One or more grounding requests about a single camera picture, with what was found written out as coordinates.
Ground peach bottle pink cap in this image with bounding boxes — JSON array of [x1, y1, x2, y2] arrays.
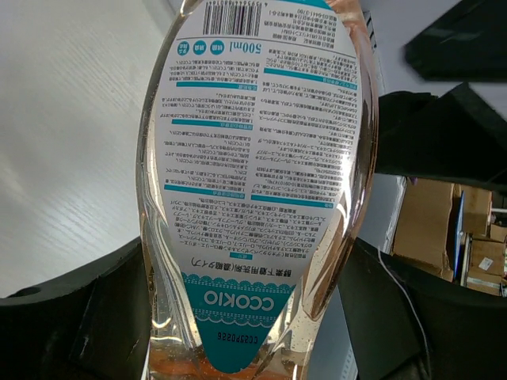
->
[[135, 1, 379, 379]]

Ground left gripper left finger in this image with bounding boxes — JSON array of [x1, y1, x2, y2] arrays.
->
[[1, 238, 151, 379]]

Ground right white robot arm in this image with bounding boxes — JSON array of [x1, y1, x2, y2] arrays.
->
[[375, 1, 506, 192]]

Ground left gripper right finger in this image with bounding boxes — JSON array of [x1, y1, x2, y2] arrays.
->
[[338, 239, 506, 379]]

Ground stacked cardboard boxes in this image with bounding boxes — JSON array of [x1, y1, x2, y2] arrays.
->
[[391, 179, 506, 297]]

